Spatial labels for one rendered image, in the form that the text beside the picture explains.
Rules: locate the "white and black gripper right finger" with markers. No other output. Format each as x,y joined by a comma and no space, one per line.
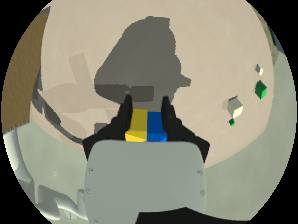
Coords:
178,132

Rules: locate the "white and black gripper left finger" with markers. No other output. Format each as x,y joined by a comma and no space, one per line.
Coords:
115,130

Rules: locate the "green cube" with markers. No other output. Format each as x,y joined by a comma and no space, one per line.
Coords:
260,90

